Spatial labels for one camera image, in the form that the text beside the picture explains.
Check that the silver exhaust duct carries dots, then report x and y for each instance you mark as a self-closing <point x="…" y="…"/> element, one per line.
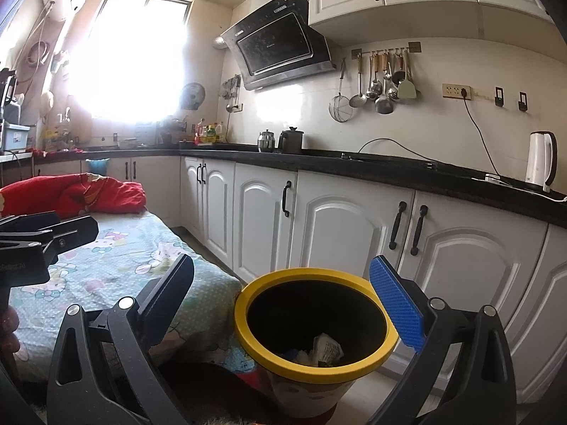
<point x="220" y="43"/>

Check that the small wall fan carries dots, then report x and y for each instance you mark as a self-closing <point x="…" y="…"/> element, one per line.
<point x="192" y="96"/>

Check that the steel ladle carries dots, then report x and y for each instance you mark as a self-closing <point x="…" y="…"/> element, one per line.
<point x="358" y="99"/>
<point x="374" y="90"/>
<point x="384" y="105"/>

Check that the utensil hanging rail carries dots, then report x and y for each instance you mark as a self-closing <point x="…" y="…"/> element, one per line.
<point x="385" y="49"/>

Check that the light blue plastic basin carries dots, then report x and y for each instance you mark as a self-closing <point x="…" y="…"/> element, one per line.
<point x="97" y="166"/>

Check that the dark blue wrapper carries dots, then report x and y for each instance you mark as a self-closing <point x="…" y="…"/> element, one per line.
<point x="292" y="355"/>

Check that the black range hood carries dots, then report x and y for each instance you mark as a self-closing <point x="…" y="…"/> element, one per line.
<point x="274" y="48"/>

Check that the white electric kettle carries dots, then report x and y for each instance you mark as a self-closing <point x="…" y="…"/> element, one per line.
<point x="538" y="159"/>

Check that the white power adapter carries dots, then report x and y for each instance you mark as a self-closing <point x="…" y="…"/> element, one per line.
<point x="494" y="178"/>

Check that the steel teapot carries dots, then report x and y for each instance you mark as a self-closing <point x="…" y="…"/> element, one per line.
<point x="266" y="141"/>

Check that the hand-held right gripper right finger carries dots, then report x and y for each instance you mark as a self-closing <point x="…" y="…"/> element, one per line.
<point x="394" y="296"/>

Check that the wall power outlet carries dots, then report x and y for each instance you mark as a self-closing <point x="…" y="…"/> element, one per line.
<point x="456" y="91"/>

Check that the sink faucet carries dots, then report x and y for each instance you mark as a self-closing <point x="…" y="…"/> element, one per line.
<point x="64" y="116"/>

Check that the hanging kitchen tools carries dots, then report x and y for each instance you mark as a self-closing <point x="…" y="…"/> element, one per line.
<point x="231" y="90"/>

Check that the blue plastic crate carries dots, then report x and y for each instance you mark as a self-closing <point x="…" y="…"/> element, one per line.
<point x="15" y="138"/>

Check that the dark cloth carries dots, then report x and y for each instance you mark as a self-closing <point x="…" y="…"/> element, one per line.
<point x="212" y="389"/>

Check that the stainless steel shelf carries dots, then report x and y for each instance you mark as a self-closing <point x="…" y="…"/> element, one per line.
<point x="15" y="156"/>

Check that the bright window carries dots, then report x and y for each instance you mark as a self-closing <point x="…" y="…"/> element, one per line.
<point x="137" y="53"/>

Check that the person's left hand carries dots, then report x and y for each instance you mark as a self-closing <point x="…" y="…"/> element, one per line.
<point x="9" y="327"/>

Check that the red blanket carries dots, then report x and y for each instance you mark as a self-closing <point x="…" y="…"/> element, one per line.
<point x="119" y="197"/>

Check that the grey plastic jug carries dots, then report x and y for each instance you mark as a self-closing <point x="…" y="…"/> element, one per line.
<point x="14" y="110"/>

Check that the yellow rimmed waste bin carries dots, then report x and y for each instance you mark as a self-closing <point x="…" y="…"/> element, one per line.
<point x="283" y="369"/>

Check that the white foam net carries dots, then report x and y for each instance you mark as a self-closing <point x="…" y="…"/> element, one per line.
<point x="328" y="347"/>

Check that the dish rack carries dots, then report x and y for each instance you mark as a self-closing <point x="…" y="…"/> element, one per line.
<point x="172" y="132"/>

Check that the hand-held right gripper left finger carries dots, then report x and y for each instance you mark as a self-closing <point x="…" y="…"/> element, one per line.
<point x="170" y="281"/>

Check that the red counter cloth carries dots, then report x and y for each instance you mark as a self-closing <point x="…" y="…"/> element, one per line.
<point x="57" y="152"/>

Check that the green spatula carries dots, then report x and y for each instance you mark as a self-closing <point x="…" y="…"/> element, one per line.
<point x="407" y="89"/>

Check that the cartoon printed blanket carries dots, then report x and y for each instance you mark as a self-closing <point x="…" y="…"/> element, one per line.
<point x="133" y="248"/>

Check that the black countertop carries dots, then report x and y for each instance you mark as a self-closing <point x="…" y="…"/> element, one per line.
<point x="354" y="166"/>

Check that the steel slotted spoon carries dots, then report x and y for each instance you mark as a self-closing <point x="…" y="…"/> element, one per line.
<point x="396" y="77"/>

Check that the red plastic base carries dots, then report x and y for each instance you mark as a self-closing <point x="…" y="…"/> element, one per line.
<point x="249" y="378"/>

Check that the black pot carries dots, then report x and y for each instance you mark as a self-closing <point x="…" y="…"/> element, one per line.
<point x="291" y="141"/>

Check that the black wall hook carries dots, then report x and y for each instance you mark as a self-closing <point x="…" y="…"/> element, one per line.
<point x="499" y="96"/>
<point x="523" y="101"/>

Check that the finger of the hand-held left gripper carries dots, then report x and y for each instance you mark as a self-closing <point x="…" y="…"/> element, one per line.
<point x="75" y="232"/>
<point x="37" y="220"/>

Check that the row of condiment bottles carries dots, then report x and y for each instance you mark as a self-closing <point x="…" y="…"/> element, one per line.
<point x="209" y="133"/>

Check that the white base cabinets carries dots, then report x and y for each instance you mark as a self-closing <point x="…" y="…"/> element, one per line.
<point x="336" y="230"/>

